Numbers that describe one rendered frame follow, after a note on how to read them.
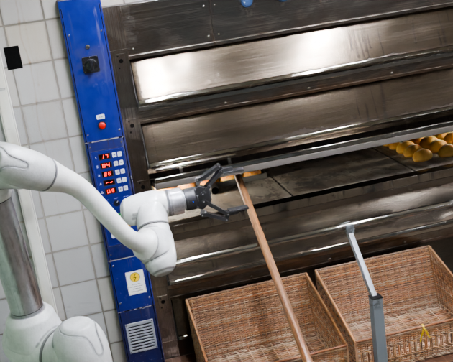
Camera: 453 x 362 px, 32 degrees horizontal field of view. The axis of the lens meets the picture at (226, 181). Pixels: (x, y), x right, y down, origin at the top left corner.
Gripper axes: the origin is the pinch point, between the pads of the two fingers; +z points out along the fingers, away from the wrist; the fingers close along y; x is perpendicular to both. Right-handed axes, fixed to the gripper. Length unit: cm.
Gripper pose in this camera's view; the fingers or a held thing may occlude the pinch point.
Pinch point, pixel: (242, 188)
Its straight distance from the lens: 267.0
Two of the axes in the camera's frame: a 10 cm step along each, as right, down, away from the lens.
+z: 9.7, -1.9, 1.8
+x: 2.2, 2.6, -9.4
